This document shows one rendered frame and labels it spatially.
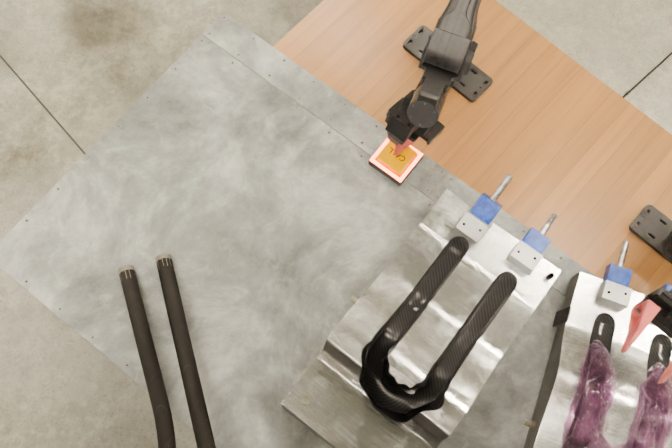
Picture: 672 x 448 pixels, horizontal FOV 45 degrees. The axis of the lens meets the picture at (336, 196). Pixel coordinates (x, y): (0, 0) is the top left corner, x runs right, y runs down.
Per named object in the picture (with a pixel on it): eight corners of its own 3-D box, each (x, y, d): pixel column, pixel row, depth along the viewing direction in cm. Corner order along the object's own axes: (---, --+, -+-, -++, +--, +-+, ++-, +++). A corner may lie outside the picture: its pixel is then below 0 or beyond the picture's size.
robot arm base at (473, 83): (480, 86, 164) (501, 64, 166) (405, 26, 168) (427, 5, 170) (472, 104, 171) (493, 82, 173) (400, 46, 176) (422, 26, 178)
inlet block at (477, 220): (500, 166, 151) (496, 168, 146) (523, 181, 150) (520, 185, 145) (460, 222, 154) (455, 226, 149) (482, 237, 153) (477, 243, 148)
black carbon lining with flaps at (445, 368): (452, 234, 154) (461, 218, 145) (523, 286, 151) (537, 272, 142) (340, 382, 144) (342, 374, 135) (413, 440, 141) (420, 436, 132)
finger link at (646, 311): (661, 373, 111) (700, 322, 113) (618, 337, 112) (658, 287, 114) (642, 378, 117) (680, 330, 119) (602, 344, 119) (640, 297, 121)
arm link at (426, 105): (442, 136, 144) (463, 81, 136) (397, 119, 145) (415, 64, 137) (456, 101, 153) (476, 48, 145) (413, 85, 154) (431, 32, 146)
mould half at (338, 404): (439, 204, 163) (450, 179, 151) (548, 282, 158) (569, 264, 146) (281, 406, 149) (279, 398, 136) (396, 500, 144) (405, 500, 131)
